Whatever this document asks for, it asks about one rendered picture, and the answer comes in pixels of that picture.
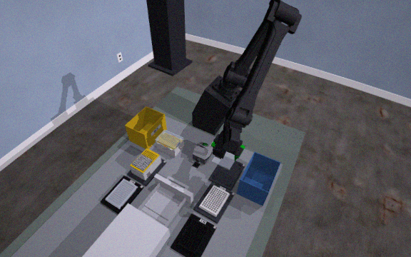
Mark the yellow open-top bin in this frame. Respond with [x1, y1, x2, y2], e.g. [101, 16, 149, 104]
[125, 107, 167, 149]

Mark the blue open-top bin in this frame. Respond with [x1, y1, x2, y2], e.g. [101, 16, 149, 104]
[237, 152, 280, 206]

